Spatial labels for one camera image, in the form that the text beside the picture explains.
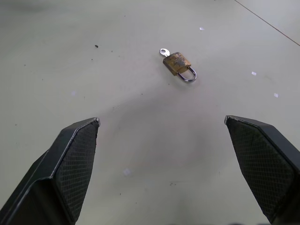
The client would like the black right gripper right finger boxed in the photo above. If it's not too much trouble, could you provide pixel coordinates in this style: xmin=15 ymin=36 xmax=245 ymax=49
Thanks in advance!
xmin=224 ymin=114 xmax=300 ymax=225

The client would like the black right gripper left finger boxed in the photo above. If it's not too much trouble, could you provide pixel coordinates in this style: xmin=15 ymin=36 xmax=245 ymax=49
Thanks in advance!
xmin=0 ymin=117 xmax=101 ymax=225

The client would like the brass padlock with steel shackle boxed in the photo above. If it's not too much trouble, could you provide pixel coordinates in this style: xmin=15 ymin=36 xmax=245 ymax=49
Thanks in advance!
xmin=163 ymin=52 xmax=197 ymax=83

